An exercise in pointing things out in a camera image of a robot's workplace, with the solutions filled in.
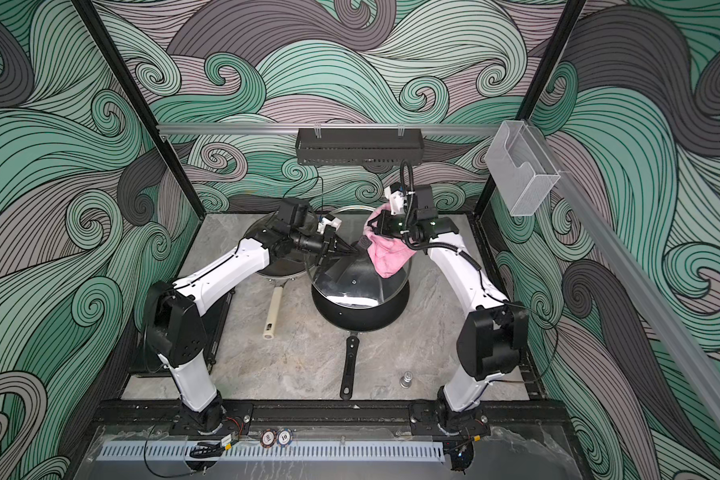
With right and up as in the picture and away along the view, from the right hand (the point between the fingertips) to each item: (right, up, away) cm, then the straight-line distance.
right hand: (364, 224), depth 81 cm
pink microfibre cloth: (+7, -8, -3) cm, 11 cm away
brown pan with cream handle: (-27, -19, +7) cm, 34 cm away
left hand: (-2, -7, -9) cm, 11 cm away
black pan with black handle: (-2, -28, +4) cm, 28 cm away
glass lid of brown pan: (-17, -10, -13) cm, 23 cm away
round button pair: (-24, -53, -10) cm, 59 cm away
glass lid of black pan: (-3, -15, -5) cm, 16 cm away
